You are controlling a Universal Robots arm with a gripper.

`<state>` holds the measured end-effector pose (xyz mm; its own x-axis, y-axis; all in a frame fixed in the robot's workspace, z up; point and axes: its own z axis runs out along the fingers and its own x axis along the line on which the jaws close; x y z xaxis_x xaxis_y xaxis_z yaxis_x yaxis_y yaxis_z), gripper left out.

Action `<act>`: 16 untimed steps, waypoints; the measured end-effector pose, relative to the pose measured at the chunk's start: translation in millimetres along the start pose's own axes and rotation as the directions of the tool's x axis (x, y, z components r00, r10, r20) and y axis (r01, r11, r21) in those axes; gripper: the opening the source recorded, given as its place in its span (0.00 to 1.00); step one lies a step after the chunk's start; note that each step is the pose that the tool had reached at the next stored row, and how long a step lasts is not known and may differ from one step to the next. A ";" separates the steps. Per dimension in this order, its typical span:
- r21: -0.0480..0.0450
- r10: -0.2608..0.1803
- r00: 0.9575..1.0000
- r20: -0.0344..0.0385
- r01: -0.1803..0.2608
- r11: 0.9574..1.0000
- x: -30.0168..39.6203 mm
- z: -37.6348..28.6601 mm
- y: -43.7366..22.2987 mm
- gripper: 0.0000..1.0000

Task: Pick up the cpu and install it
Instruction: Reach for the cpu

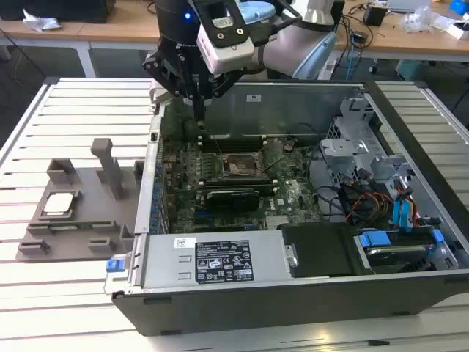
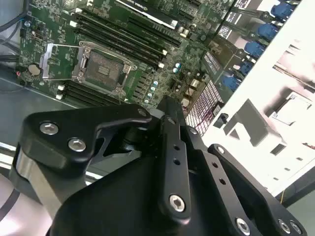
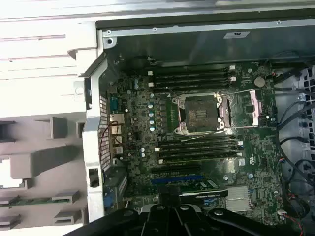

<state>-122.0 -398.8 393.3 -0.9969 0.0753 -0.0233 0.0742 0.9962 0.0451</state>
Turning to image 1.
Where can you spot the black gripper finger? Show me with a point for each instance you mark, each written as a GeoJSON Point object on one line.
{"type": "Point", "coordinates": [225, 83]}
{"type": "Point", "coordinates": [161, 71]}

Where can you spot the thin metal locking lever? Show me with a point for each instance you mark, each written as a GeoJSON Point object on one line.
{"type": "Point", "coordinates": [218, 146]}

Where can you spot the silver topped CPU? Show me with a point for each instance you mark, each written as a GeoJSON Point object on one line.
{"type": "Point", "coordinates": [58, 203]}

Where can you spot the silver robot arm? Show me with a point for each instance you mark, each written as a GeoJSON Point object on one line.
{"type": "Point", "coordinates": [278, 55]}

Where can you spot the CPU socket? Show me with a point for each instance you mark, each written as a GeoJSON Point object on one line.
{"type": "Point", "coordinates": [240, 166]}

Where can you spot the long wooden desk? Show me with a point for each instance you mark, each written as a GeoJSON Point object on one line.
{"type": "Point", "coordinates": [110, 31]}

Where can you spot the round coin battery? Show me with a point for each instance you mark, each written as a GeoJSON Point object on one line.
{"type": "Point", "coordinates": [289, 146]}

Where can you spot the white power strip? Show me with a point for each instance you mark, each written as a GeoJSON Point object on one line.
{"type": "Point", "coordinates": [329, 69]}

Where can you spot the black graphics card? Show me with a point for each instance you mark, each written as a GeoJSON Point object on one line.
{"type": "Point", "coordinates": [234, 199]}

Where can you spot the black desktop box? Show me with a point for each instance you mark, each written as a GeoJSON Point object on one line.
{"type": "Point", "coordinates": [55, 9]}

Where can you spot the green motherboard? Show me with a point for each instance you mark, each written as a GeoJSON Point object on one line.
{"type": "Point", "coordinates": [293, 190]}

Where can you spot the crumpled white paper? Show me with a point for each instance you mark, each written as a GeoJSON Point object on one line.
{"type": "Point", "coordinates": [42, 21]}

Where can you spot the blue expansion slot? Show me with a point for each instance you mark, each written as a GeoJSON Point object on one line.
{"type": "Point", "coordinates": [205, 213]}

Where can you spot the black tower box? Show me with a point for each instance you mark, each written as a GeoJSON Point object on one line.
{"type": "Point", "coordinates": [339, 11]}

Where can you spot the silver metal drive cage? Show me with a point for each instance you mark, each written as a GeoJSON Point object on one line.
{"type": "Point", "coordinates": [344, 154]}

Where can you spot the small black adapter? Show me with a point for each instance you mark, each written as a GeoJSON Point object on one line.
{"type": "Point", "coordinates": [360, 38]}

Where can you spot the silver chipset heatsink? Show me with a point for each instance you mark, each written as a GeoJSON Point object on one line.
{"type": "Point", "coordinates": [276, 221]}

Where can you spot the grey parts rack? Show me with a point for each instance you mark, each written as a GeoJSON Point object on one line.
{"type": "Point", "coordinates": [91, 205]}

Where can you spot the small black box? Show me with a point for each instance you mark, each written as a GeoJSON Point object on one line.
{"type": "Point", "coordinates": [374, 16]}

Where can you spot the green RAM stick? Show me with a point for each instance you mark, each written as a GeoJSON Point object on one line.
{"type": "Point", "coordinates": [73, 228]}

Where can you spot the teal storage box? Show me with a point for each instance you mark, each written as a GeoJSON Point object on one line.
{"type": "Point", "coordinates": [410, 69]}

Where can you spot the silver power supply unit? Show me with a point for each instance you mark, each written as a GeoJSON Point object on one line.
{"type": "Point", "coordinates": [165, 260]}

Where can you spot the grey laptop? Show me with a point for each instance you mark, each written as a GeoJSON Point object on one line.
{"type": "Point", "coordinates": [408, 4]}

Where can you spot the blue case latch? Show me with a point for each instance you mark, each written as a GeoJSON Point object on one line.
{"type": "Point", "coordinates": [114, 265]}

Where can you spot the clear plastic bag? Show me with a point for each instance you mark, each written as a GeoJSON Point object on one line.
{"type": "Point", "coordinates": [421, 18]}

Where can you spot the hard disk in blue carrier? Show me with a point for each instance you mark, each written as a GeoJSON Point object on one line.
{"type": "Point", "coordinates": [373, 240]}

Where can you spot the black open PC case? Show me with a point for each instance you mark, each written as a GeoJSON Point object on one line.
{"type": "Point", "coordinates": [256, 308]}

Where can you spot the white cardboard box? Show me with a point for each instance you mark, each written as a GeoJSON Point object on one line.
{"type": "Point", "coordinates": [458, 31]}

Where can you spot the small blue box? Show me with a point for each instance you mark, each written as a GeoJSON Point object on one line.
{"type": "Point", "coordinates": [458, 5]}

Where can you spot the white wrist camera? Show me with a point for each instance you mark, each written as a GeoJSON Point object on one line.
{"type": "Point", "coordinates": [227, 47]}

